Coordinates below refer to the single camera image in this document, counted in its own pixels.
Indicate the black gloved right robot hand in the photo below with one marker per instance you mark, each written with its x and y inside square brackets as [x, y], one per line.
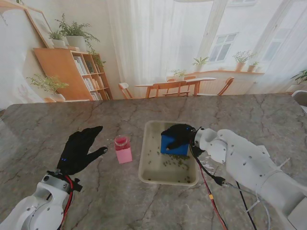
[181, 134]

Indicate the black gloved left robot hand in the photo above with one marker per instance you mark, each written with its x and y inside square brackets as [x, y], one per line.
[78, 151]

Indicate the blue plastic scraper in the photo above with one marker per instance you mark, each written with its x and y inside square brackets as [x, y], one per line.
[180, 150]

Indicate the pink square bottle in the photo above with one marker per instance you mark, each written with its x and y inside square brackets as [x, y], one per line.
[124, 154]

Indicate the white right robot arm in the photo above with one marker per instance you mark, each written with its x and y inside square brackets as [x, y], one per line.
[244, 163]

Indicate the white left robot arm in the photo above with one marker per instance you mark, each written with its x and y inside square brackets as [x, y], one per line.
[33, 208]

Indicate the scattered green beans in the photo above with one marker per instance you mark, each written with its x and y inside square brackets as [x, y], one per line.
[175, 158]

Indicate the white baking tray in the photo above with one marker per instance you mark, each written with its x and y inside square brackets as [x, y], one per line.
[168, 173]

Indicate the printed room scene backdrop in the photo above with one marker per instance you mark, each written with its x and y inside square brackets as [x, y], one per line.
[153, 48]

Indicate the white rounded object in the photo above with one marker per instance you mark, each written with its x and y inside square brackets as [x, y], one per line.
[301, 98]

